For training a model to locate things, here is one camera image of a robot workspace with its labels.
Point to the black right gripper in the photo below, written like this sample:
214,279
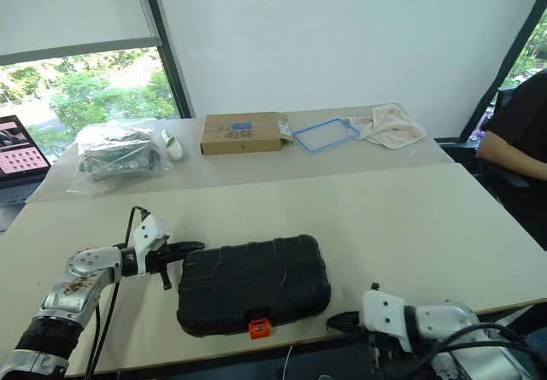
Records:
380,354

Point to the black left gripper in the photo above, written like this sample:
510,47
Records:
160,260

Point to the black plastic tool case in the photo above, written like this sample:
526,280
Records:
252,282

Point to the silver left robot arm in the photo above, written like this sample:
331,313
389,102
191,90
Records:
72,286

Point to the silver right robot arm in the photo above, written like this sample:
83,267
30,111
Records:
470,341

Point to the white plastic scoop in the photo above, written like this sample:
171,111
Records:
174,149

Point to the clear plastic bag with parts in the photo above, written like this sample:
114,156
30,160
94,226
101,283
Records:
113,153

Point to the brown cardboard box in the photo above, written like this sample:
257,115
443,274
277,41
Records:
239,134

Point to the blue rimmed clear lid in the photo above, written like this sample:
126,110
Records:
299,136

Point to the laptop with pink screen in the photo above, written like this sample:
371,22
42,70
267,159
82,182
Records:
17,158

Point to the pink towel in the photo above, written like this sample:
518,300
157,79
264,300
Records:
395,126

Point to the person in black shirt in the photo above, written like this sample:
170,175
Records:
523,141

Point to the grey window roller blind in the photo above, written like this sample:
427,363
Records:
72,8

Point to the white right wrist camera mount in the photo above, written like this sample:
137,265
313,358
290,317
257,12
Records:
384,316

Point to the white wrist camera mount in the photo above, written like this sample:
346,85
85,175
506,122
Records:
384,316
147,235

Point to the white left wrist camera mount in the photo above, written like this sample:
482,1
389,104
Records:
147,235

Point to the dark window frame post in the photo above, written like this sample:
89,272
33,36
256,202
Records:
168,42

